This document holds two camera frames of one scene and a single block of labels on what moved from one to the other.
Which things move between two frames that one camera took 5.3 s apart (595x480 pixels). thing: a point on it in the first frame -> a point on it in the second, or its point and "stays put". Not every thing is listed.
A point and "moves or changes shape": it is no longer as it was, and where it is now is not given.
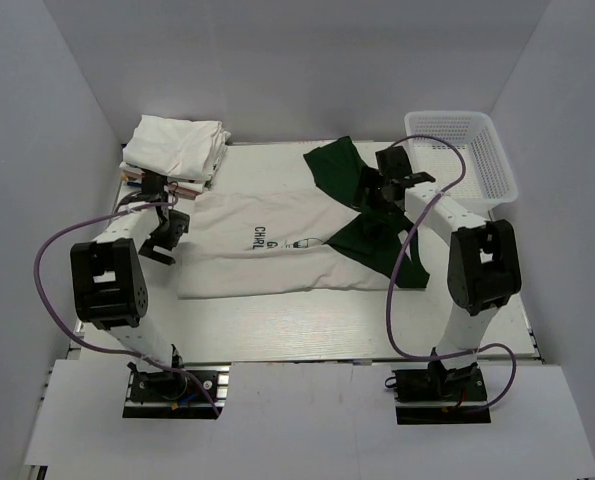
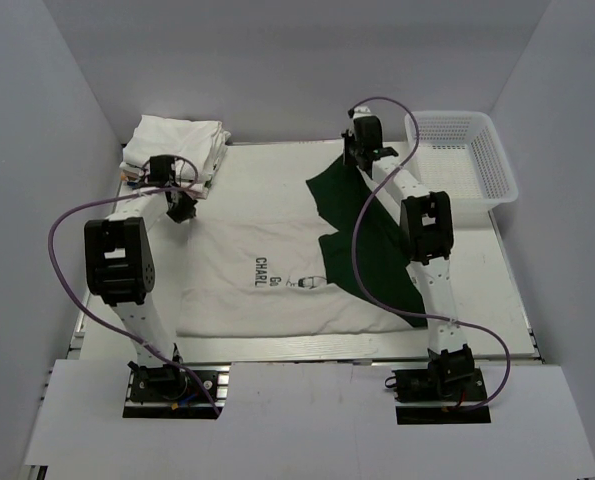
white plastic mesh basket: [488, 180] stays put
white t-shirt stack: [184, 152] stays put
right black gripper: [371, 179] -> [349, 137]
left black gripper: [180, 224] -> [187, 211]
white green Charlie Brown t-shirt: [262, 241] moves or changes shape
